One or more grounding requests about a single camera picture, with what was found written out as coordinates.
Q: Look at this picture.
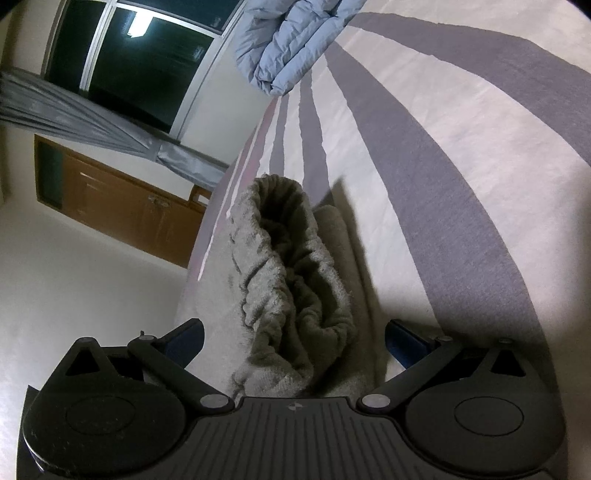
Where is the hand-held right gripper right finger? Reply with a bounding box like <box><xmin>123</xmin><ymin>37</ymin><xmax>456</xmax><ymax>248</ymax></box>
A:
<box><xmin>358</xmin><ymin>318</ymin><xmax>542</xmax><ymax>412</ymax></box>

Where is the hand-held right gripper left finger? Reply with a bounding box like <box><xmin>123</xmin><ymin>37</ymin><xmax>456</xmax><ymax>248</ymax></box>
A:
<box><xmin>39</xmin><ymin>318</ymin><xmax>236</xmax><ymax>412</ymax></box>

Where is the grey towel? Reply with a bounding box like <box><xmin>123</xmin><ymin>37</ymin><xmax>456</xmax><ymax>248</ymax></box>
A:
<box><xmin>226</xmin><ymin>173</ymin><xmax>389</xmax><ymax>398</ymax></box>

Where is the brown wooden door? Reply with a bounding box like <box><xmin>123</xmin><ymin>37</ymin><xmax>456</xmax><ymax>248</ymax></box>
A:
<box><xmin>34</xmin><ymin>134</ymin><xmax>214</xmax><ymax>269</ymax></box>

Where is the striped bed sheet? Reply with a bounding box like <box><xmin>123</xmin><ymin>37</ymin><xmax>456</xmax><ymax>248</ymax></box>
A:
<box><xmin>173</xmin><ymin>0</ymin><xmax>591</xmax><ymax>398</ymax></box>

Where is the grey curtain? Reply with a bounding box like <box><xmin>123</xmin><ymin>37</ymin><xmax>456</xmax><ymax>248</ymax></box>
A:
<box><xmin>0</xmin><ymin>69</ymin><xmax>230</xmax><ymax>191</ymax></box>

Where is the dark glass window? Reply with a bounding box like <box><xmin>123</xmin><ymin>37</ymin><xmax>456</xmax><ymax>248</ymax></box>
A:
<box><xmin>41</xmin><ymin>0</ymin><xmax>246</xmax><ymax>145</ymax></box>

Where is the light blue quilt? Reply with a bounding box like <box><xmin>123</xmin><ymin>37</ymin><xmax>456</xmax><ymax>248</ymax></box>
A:
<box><xmin>235</xmin><ymin>0</ymin><xmax>368</xmax><ymax>97</ymax></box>

